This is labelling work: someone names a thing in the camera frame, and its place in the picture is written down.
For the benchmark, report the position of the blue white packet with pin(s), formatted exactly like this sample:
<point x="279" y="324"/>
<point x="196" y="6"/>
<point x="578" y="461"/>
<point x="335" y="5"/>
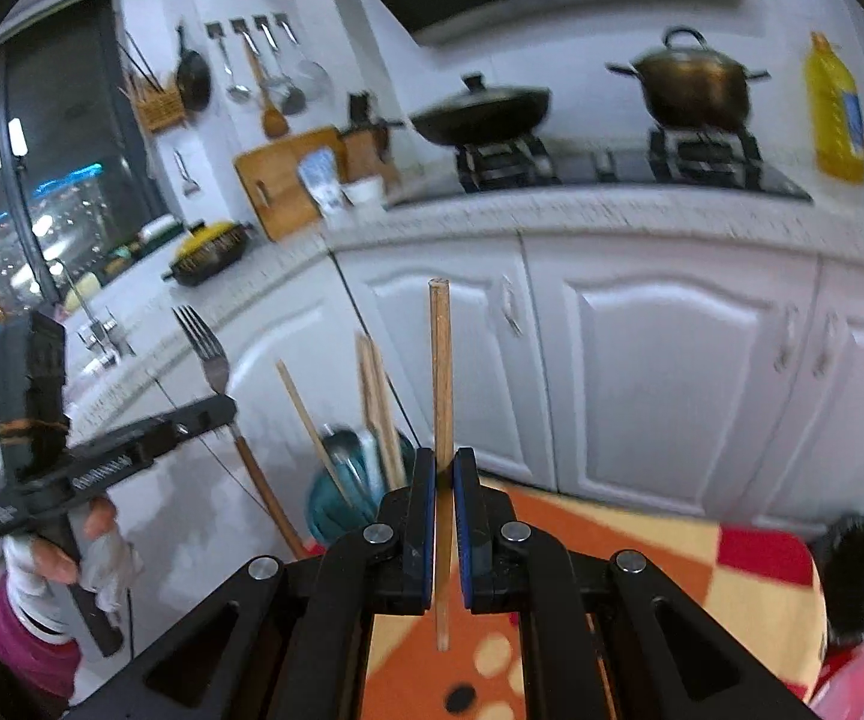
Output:
<point x="319" y="180"/>

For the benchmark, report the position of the dark window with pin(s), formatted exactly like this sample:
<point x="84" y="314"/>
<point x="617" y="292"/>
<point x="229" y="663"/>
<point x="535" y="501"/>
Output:
<point x="64" y="127"/>

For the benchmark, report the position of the metal faucet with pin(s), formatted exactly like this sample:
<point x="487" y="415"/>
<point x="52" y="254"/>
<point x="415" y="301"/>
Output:
<point x="98" y="330"/>

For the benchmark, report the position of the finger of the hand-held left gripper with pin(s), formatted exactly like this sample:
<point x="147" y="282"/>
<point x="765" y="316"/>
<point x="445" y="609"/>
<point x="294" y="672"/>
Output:
<point x="192" y="424"/>

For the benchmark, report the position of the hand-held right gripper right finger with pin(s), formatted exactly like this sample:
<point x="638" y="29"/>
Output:
<point x="465" y="525"/>

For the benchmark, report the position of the wooden spatula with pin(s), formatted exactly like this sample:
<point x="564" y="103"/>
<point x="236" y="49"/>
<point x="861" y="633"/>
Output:
<point x="273" y="116"/>

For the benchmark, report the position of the orange yellow red blanket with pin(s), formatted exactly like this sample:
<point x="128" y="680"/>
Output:
<point x="627" y="562"/>

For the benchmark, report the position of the person's left forearm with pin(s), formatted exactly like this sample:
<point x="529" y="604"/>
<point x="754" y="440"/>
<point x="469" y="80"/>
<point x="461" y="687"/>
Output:
<point x="19" y="637"/>

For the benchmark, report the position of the hanging black pan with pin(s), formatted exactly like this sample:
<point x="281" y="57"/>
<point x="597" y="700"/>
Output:
<point x="192" y="75"/>

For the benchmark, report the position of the metal pot with lid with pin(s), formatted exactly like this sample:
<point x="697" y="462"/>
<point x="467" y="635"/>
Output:
<point x="694" y="86"/>

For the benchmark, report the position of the hanging metal skimmer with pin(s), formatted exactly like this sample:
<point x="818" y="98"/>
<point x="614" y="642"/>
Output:
<point x="291" y="94"/>

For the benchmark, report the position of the person's left hand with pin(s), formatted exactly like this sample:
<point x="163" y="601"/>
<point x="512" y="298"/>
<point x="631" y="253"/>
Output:
<point x="53" y="555"/>

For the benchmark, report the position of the wooden knife block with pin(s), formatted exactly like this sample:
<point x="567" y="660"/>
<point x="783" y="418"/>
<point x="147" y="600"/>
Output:
<point x="372" y="154"/>

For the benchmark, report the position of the black gas stove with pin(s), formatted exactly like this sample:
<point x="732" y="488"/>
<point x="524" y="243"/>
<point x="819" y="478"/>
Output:
<point x="604" y="165"/>

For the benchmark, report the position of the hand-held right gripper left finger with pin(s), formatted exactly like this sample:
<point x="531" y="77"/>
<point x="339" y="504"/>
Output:
<point x="424" y="525"/>

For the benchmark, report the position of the white teal utensil cup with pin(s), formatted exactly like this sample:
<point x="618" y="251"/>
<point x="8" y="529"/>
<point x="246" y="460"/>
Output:
<point x="327" y="514"/>

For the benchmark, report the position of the hanging metal strainer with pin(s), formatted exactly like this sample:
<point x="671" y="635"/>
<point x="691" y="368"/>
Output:
<point x="313" y="75"/>

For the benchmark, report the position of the yellow lid black casserole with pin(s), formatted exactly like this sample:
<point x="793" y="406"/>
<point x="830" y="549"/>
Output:
<point x="207" y="251"/>

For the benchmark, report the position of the black wok with lid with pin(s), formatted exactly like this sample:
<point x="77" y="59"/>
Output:
<point x="477" y="112"/>

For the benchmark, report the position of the hanging metal ladle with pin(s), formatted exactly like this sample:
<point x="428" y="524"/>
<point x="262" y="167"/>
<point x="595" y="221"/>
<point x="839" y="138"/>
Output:
<point x="235" y="90"/>

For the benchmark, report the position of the wall chopstick basket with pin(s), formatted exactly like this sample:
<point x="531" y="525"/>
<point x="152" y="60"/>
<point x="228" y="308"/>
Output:
<point x="158" y="105"/>

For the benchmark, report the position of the metal spoon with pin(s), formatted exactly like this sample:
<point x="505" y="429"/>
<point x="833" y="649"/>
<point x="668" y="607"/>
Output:
<point x="343" y="451"/>

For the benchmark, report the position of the wooden cutting board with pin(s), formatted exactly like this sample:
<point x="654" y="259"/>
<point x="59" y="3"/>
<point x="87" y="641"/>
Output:
<point x="274" y="187"/>

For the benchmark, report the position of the yellow oil bottle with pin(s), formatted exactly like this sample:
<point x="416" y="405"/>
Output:
<point x="837" y="109"/>

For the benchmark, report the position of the hanging metal peeler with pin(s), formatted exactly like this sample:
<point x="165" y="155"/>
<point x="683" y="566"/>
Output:
<point x="188" y="178"/>

